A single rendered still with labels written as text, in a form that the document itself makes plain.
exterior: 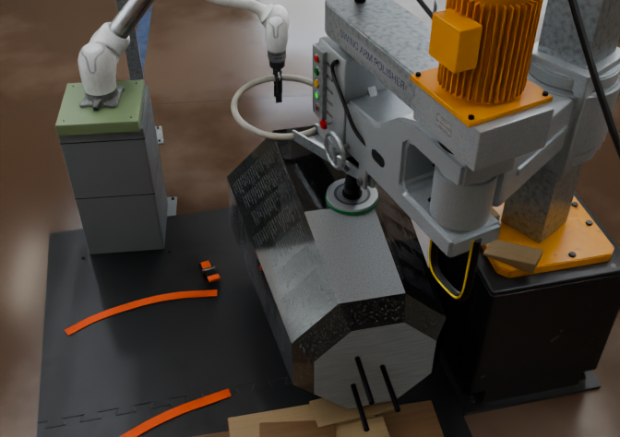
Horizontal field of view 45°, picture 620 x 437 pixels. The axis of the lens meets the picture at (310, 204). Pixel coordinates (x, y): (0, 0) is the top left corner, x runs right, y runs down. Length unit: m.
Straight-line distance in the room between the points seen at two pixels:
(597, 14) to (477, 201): 0.71
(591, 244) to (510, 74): 1.26
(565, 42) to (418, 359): 1.25
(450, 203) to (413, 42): 0.51
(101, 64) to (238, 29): 2.71
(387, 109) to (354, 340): 0.83
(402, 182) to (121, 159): 1.70
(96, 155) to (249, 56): 2.34
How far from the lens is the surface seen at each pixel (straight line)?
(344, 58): 2.60
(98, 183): 3.87
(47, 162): 4.96
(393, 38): 2.41
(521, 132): 2.10
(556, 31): 2.66
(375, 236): 2.94
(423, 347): 2.86
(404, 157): 2.44
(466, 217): 2.32
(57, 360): 3.74
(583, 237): 3.17
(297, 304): 2.84
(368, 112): 2.59
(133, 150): 3.73
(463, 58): 1.94
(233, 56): 5.84
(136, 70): 4.71
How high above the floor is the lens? 2.80
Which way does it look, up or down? 40 degrees down
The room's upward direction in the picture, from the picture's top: straight up
